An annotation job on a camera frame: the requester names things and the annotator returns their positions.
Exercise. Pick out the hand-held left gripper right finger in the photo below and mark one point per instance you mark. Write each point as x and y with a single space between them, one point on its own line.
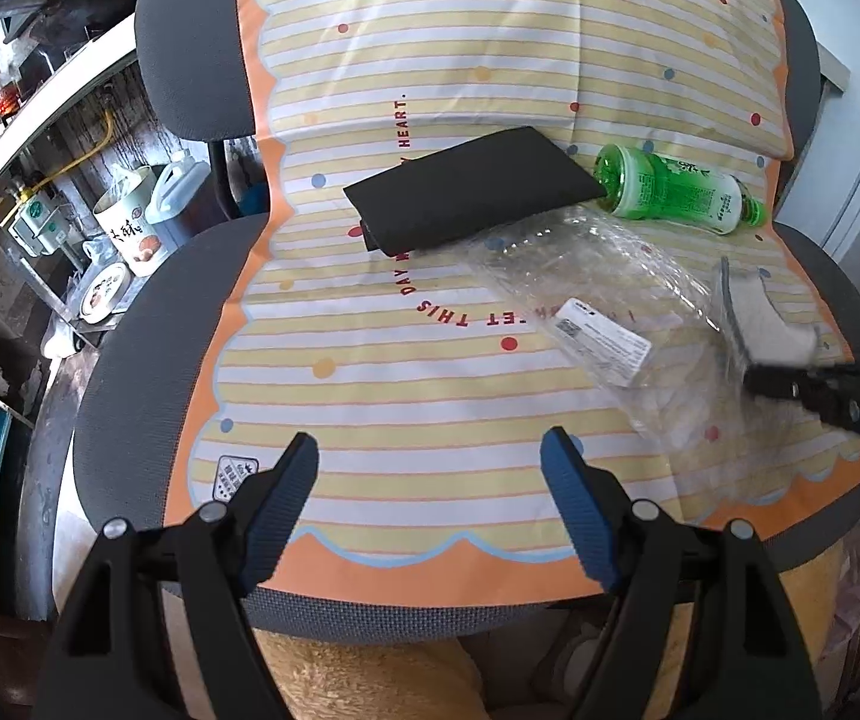
572 495

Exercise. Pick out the grey office chair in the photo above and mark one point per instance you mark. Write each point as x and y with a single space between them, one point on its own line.
130 390

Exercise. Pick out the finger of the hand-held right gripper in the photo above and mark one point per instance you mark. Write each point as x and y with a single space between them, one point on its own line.
775 384

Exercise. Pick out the yellow gas pipe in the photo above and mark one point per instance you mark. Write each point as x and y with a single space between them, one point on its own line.
104 127

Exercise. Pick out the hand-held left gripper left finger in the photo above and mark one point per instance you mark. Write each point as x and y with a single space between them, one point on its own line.
291 480

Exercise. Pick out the white printed bucket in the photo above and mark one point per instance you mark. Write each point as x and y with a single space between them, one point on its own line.
130 229

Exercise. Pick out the white and grey sock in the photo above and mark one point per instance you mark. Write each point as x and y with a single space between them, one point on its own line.
763 330

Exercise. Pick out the striped dotted chair cover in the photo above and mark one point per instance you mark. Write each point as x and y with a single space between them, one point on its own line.
430 420

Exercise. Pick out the white plastic jug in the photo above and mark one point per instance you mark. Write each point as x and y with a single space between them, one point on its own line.
179 191

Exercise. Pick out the white printed bowl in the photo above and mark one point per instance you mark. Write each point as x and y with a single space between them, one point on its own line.
104 292

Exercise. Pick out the beige fluffy rug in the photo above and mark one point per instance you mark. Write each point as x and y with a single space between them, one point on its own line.
370 679

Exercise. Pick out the green plastic bottle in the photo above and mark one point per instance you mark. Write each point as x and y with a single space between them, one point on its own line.
670 191

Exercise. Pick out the clear plastic packaging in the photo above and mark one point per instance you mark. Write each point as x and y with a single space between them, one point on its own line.
595 277

